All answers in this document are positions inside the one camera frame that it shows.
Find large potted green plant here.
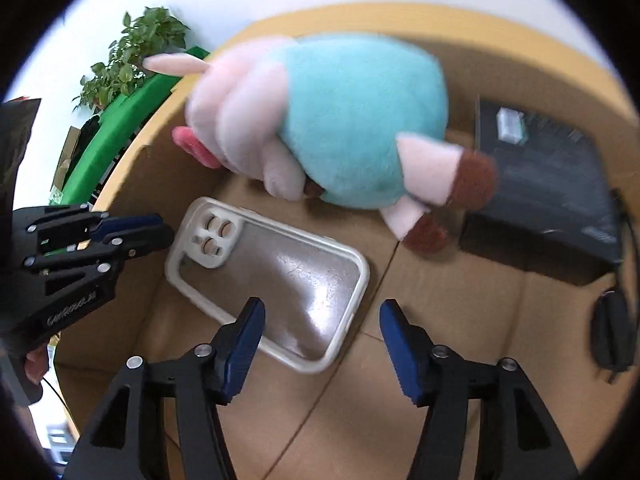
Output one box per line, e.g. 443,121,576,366
73,6,190,114

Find black cable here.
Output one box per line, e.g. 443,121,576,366
39,376,76,441

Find pink pig plush toy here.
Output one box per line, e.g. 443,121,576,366
143,34,498,256

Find green cloth covered shelf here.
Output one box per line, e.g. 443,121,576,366
49,75,180,205

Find black sunglasses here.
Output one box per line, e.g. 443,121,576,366
589,188,639,385

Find open cardboard box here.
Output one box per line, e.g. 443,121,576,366
52,32,640,480

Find person's left hand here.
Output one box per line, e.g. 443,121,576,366
24,344,49,385

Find black UGREEN product box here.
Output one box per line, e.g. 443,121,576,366
460,99,622,281

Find clear phone case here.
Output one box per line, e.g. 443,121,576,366
165,197,370,374

